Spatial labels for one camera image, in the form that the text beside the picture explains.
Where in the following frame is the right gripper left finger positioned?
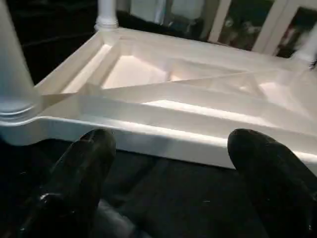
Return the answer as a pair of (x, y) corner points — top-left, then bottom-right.
(20, 129), (117, 238)

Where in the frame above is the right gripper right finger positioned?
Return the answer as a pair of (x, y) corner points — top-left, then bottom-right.
(228, 129), (317, 238)

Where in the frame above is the white plastic table top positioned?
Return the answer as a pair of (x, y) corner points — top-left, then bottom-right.
(0, 27), (317, 172)

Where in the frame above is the white plastic table leg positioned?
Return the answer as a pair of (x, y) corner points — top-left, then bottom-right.
(291, 34), (317, 66)
(95, 0), (120, 31)
(0, 0), (41, 125)

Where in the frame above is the black work mat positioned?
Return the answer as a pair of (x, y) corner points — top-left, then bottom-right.
(0, 0), (317, 238)

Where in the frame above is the white glass door cabinet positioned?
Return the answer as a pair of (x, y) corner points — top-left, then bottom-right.
(208, 0), (317, 56)

